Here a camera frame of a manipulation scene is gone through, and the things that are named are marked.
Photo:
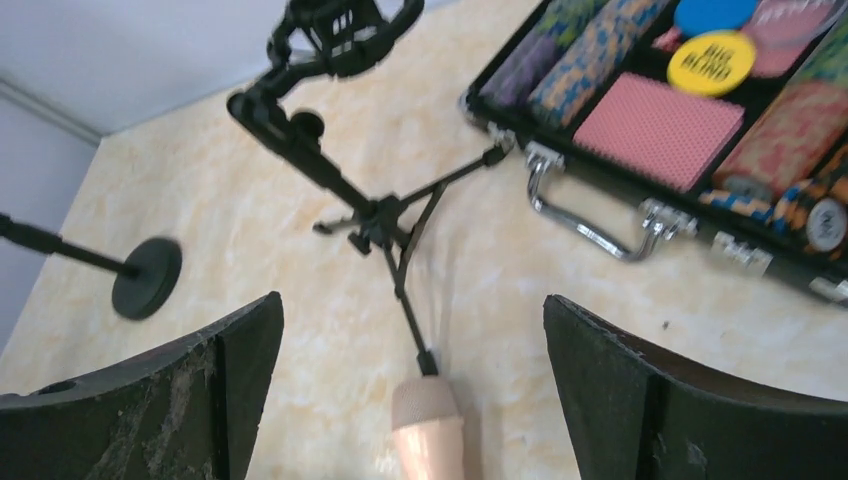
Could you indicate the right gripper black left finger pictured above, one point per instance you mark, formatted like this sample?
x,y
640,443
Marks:
x,y
187,409

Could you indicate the blue dealer button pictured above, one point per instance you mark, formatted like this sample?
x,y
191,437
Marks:
x,y
697,17

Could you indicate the black round-base mic stand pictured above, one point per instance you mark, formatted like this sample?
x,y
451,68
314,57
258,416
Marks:
x,y
143,281

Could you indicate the black poker chip case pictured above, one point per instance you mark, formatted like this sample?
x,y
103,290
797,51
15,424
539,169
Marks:
x,y
774,199

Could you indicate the pink playing card deck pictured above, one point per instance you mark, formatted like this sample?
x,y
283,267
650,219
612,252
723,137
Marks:
x,y
658,132

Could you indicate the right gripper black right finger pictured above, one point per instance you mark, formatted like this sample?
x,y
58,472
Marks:
x,y
635,410

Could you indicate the yellow big blind button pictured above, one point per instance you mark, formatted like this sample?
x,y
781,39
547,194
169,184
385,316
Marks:
x,y
712,64

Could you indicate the beige microphone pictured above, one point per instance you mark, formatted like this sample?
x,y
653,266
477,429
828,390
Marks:
x,y
427,429

